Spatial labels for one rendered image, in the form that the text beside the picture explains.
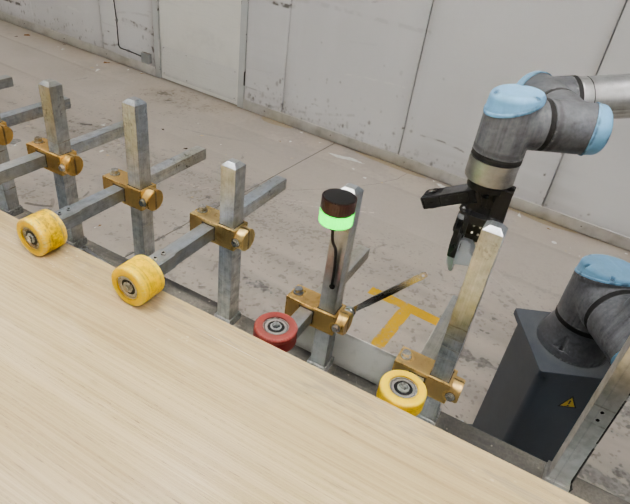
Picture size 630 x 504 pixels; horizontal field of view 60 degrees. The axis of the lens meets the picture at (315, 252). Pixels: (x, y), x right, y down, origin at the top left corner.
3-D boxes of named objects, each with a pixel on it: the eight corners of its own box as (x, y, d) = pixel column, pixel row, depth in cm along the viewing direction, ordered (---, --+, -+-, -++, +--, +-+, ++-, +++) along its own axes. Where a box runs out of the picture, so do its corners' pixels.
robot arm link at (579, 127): (594, 91, 98) (530, 84, 97) (629, 114, 89) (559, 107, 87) (574, 139, 104) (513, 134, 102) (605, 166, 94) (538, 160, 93)
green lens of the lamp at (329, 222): (328, 208, 97) (330, 197, 96) (358, 219, 95) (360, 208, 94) (312, 221, 92) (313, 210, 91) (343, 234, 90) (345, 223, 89)
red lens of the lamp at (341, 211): (330, 196, 95) (332, 184, 94) (360, 207, 93) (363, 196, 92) (313, 209, 91) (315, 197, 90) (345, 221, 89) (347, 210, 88)
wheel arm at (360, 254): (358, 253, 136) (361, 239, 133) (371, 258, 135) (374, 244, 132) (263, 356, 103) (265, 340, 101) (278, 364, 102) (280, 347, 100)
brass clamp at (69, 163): (48, 154, 138) (45, 136, 135) (86, 171, 133) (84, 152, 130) (26, 162, 133) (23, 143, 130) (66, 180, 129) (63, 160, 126)
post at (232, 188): (225, 333, 134) (231, 155, 107) (236, 339, 133) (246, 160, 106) (216, 341, 131) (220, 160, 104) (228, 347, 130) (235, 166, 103)
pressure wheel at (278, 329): (265, 347, 109) (269, 303, 102) (299, 364, 106) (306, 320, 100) (242, 371, 103) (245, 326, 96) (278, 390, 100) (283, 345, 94)
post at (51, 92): (77, 250, 149) (50, 76, 122) (86, 255, 148) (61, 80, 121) (67, 256, 146) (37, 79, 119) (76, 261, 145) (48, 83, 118)
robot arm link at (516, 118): (561, 101, 87) (502, 95, 86) (534, 171, 94) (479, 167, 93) (537, 83, 95) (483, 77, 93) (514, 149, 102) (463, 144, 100)
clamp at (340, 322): (295, 301, 118) (298, 283, 115) (351, 326, 113) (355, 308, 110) (282, 315, 114) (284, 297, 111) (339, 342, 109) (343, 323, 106)
